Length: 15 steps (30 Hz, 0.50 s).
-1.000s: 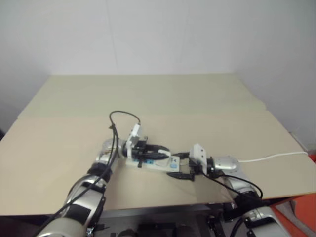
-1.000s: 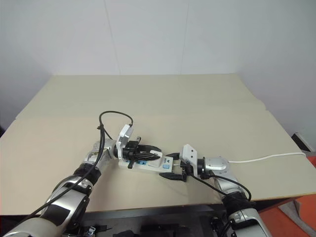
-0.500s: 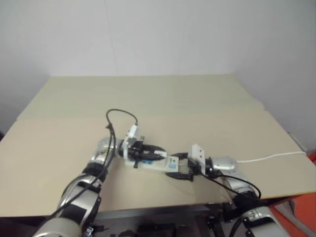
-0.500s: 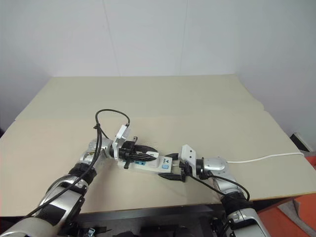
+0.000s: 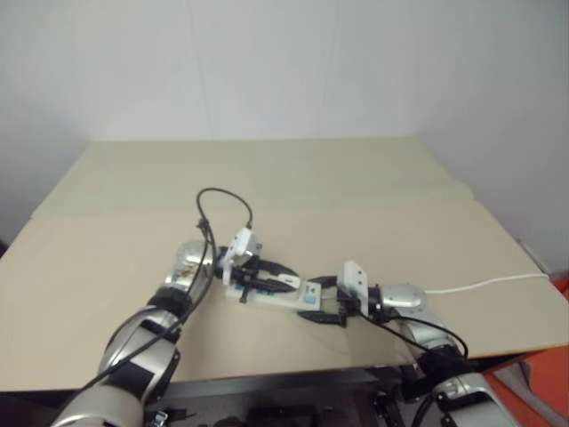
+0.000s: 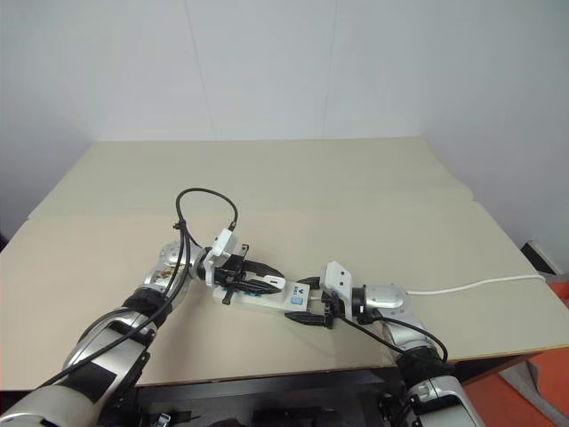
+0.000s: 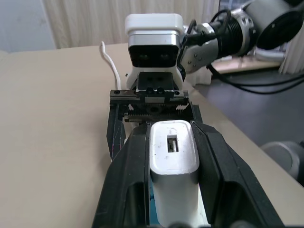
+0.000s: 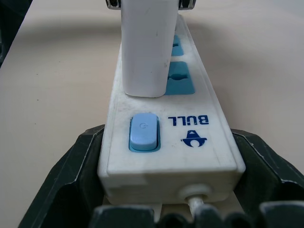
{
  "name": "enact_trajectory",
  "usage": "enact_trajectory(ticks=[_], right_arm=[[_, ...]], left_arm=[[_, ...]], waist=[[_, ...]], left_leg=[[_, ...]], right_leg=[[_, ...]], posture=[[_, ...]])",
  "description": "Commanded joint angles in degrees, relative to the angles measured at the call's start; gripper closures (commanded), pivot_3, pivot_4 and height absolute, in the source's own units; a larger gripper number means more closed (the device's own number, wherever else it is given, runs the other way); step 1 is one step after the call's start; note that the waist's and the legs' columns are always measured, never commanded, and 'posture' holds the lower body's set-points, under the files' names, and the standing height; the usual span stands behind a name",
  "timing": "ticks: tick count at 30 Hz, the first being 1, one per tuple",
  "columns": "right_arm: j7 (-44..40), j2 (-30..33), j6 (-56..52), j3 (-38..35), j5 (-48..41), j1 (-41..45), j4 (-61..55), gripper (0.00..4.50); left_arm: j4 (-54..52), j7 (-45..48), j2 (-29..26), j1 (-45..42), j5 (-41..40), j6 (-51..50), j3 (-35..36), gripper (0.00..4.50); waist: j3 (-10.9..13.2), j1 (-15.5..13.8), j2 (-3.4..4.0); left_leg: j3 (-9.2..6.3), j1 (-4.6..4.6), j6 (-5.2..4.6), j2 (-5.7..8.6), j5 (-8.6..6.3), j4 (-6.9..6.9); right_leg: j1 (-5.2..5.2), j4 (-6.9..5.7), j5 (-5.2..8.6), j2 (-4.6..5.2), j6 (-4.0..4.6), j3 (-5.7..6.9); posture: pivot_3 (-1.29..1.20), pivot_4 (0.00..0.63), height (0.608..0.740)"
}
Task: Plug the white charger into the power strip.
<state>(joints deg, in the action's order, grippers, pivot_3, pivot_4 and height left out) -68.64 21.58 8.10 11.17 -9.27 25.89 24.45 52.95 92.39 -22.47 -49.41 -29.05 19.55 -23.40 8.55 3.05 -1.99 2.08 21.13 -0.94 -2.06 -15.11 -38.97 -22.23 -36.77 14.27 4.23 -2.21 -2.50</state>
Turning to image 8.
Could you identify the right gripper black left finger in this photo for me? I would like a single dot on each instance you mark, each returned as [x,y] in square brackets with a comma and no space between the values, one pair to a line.
[71,171]

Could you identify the white charger block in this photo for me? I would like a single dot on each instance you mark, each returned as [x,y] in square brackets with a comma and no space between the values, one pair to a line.
[147,52]

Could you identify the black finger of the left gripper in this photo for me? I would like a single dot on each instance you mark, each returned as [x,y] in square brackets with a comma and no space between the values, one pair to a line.
[187,4]
[114,3]

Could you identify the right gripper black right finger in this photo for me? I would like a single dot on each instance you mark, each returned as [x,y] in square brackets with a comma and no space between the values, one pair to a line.
[268,175]

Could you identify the white power strip blue sockets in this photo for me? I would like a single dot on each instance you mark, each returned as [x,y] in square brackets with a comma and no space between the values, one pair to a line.
[190,152]

